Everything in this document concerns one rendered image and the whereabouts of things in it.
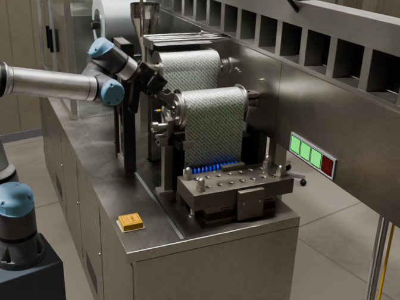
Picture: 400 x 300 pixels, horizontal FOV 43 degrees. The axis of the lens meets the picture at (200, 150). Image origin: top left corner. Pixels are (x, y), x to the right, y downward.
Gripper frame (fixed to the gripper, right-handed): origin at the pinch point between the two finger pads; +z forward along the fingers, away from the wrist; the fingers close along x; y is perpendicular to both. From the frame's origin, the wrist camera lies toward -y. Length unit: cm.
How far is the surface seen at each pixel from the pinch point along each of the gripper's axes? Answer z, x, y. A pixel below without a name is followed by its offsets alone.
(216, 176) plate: 25.4, -13.2, -9.1
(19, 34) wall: -1, 309, -39
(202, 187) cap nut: 17.0, -22.2, -14.2
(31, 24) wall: 2, 312, -26
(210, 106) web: 10.5, -4.2, 9.5
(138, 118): 27, 72, -16
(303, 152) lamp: 33.0, -33.5, 16.6
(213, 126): 16.5, -4.5, 4.6
